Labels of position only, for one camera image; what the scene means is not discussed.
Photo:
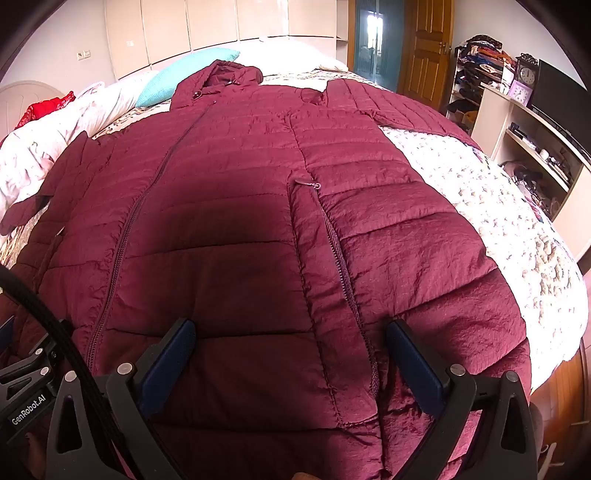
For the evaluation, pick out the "white pillow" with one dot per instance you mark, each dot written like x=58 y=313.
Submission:
x=286 y=57

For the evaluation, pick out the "white wall socket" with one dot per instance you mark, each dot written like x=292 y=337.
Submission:
x=83 y=54

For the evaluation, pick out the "brown wooden door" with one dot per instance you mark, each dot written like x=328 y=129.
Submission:
x=427 y=46

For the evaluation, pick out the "pink alarm clock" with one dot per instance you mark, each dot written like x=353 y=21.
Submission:
x=519 y=92

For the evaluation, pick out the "white rounded headboard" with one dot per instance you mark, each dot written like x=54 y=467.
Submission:
x=18 y=94

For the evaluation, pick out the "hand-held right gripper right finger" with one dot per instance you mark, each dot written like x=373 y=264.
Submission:
x=415 y=364

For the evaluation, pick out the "black flat television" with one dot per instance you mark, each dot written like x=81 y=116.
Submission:
x=563 y=92

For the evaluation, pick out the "teal pillow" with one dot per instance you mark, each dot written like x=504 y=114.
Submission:
x=184 y=76

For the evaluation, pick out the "white shelf with clothes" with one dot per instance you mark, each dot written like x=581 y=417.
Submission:
x=475 y=69

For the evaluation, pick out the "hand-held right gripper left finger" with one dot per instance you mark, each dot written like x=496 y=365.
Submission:
x=168 y=360

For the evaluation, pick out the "cream glossy wardrobe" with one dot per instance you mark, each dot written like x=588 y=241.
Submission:
x=207 y=23

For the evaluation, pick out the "red cloth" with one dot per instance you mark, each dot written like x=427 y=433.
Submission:
x=41 y=108

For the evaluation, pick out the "maroon puffer coat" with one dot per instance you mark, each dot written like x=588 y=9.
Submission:
x=231 y=207

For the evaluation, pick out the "dark wooden mantel clock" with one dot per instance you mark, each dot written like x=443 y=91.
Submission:
x=526 y=74

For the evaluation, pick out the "white pink floral quilt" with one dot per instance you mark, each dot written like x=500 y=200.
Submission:
x=46 y=138

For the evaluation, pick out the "blue framed glass door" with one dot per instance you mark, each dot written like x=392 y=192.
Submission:
x=364 y=60

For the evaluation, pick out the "white television cabinet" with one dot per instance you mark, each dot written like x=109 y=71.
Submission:
x=491 y=115

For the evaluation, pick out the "bed with floral bedspread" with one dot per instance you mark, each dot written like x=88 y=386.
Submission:
x=508 y=207

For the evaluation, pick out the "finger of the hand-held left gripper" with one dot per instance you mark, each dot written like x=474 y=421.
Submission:
x=27 y=369

